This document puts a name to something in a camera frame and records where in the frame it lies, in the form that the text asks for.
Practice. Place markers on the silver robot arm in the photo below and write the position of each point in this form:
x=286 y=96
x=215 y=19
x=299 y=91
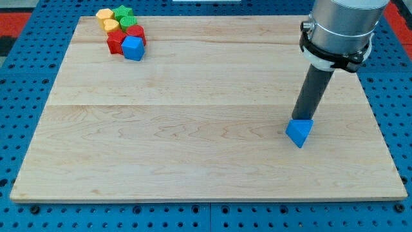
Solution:
x=338 y=33

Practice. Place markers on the yellow hexagon block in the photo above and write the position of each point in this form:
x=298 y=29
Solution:
x=104 y=14

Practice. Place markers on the wooden board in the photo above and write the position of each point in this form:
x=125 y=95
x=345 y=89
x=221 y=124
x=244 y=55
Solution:
x=201 y=118

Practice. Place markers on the blue triangle block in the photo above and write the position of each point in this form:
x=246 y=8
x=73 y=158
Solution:
x=299 y=130

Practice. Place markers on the blue cube block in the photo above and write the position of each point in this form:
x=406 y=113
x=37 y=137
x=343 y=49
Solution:
x=133 y=48

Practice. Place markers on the red cylinder block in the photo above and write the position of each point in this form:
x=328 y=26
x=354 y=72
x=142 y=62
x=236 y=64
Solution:
x=136 y=31

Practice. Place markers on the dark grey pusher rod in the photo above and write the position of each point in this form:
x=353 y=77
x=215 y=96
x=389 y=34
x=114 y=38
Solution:
x=311 y=93

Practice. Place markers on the red star block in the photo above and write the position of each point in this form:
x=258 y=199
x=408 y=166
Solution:
x=115 y=40

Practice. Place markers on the green cylinder block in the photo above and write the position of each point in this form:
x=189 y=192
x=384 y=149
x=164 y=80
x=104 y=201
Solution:
x=127 y=21

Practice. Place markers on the yellow heart block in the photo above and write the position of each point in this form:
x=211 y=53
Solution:
x=111 y=25

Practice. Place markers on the green star block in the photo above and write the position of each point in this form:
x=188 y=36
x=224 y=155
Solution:
x=122 y=11

